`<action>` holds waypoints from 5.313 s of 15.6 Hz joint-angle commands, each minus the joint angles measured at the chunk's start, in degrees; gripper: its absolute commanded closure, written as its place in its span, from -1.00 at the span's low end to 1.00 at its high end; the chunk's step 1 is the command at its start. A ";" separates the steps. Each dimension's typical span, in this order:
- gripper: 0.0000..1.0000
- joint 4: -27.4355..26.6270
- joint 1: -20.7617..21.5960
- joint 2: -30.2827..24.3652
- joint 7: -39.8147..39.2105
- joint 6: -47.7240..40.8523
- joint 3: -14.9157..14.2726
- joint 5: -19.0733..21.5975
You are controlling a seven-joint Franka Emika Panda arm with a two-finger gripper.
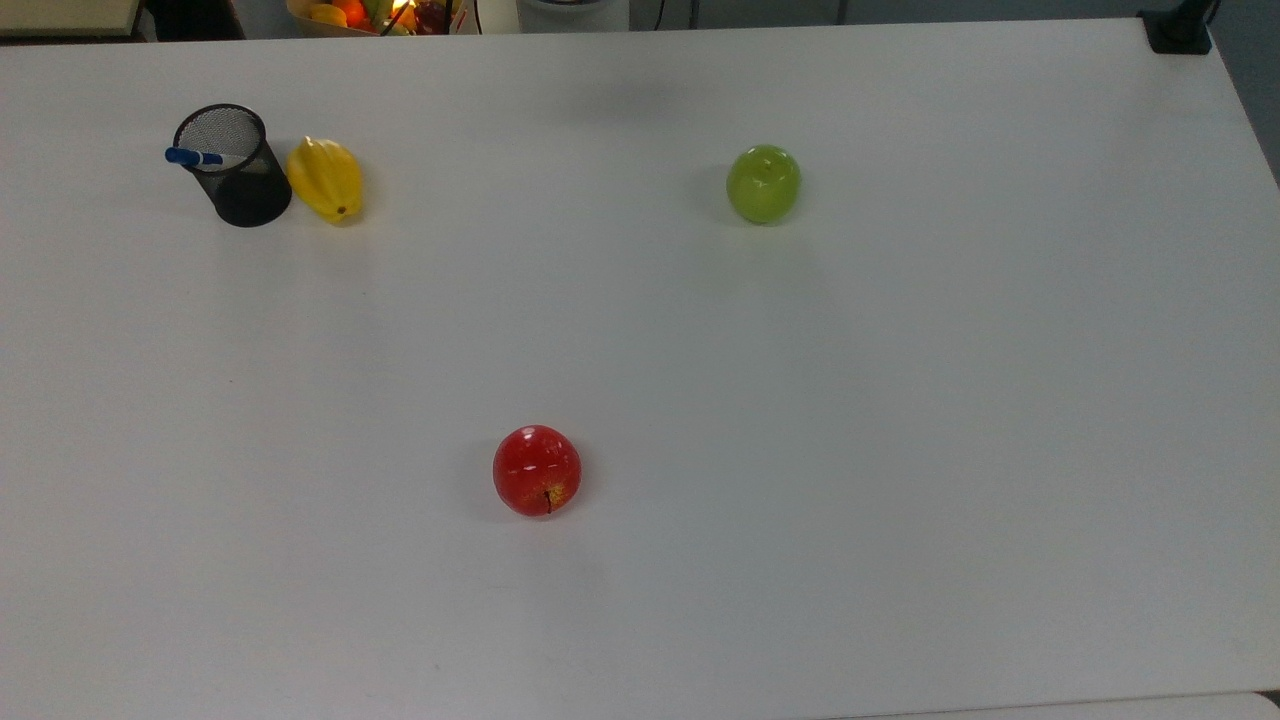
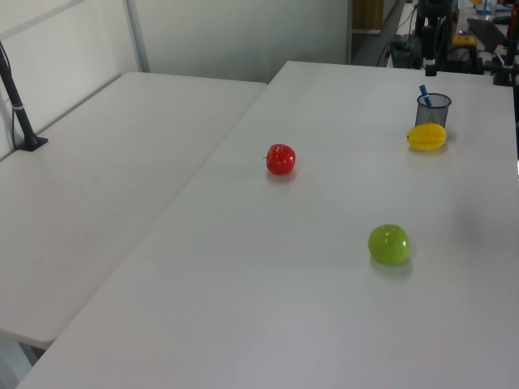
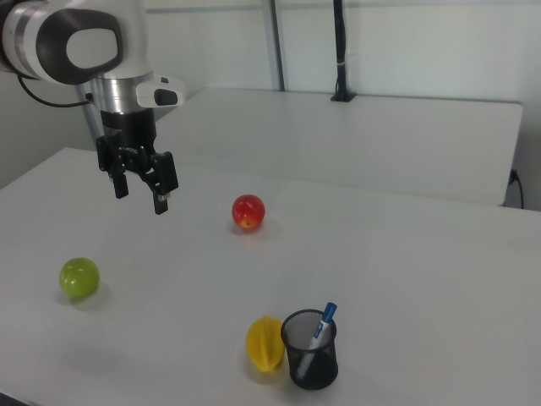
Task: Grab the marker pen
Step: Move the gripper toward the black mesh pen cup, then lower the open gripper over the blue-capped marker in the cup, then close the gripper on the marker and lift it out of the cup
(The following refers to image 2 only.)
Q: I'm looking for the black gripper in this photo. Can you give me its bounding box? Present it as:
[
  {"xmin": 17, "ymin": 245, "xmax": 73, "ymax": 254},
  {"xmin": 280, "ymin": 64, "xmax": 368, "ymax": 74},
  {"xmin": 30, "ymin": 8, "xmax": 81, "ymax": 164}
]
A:
[{"xmin": 417, "ymin": 0, "xmax": 459, "ymax": 78}]

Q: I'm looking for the black clamp stand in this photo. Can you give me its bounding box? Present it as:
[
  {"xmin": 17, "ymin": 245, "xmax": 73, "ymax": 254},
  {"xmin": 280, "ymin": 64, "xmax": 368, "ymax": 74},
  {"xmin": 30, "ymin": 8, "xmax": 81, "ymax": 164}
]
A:
[{"xmin": 491, "ymin": 0, "xmax": 519, "ymax": 87}]

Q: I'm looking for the black camera pole with base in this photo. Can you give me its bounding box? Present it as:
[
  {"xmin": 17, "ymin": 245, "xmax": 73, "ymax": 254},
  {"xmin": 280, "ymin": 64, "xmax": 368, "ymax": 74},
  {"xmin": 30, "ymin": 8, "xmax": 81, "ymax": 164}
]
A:
[{"xmin": 0, "ymin": 40, "xmax": 49, "ymax": 152}]

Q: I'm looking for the green plastic apple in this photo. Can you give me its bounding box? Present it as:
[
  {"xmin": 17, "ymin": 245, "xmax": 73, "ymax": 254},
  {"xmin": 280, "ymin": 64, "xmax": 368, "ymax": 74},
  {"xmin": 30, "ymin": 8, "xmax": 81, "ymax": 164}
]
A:
[{"xmin": 367, "ymin": 224, "xmax": 411, "ymax": 267}]

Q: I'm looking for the red plastic apple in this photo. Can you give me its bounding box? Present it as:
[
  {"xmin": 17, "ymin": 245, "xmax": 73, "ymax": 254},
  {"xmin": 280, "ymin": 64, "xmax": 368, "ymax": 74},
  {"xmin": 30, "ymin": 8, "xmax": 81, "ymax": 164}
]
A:
[{"xmin": 263, "ymin": 143, "xmax": 297, "ymax": 176}]

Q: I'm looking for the white side table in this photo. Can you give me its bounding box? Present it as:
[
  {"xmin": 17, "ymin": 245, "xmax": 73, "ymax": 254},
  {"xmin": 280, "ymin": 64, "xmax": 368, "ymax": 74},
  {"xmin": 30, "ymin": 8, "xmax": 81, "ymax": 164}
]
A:
[{"xmin": 0, "ymin": 71, "xmax": 268, "ymax": 349}]

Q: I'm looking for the grey partition frame post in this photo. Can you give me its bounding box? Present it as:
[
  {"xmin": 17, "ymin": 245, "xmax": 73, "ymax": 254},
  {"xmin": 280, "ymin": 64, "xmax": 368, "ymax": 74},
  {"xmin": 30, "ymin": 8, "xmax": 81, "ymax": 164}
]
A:
[{"xmin": 124, "ymin": 0, "xmax": 151, "ymax": 74}]

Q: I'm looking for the wooden cabinet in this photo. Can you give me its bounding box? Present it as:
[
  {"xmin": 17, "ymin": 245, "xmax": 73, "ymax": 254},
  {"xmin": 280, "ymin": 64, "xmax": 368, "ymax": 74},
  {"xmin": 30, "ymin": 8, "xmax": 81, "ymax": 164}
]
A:
[{"xmin": 351, "ymin": 0, "xmax": 384, "ymax": 33}]

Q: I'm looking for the black mesh pen holder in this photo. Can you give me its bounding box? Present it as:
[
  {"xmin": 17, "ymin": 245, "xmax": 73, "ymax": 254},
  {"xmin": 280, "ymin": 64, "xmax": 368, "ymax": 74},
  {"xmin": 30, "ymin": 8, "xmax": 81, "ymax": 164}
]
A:
[{"xmin": 414, "ymin": 92, "xmax": 453, "ymax": 129}]

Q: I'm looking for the yellow plastic starfruit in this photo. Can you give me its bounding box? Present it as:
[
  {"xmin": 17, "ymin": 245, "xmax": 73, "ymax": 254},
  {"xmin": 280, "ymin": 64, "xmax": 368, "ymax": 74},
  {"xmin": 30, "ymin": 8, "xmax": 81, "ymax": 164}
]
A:
[{"xmin": 406, "ymin": 122, "xmax": 448, "ymax": 152}]

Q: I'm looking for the dark equipment block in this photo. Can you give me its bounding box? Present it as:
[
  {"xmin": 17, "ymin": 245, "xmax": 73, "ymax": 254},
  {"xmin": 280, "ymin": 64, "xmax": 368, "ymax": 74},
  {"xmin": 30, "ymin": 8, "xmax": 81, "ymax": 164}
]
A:
[{"xmin": 388, "ymin": 34, "xmax": 422, "ymax": 70}]

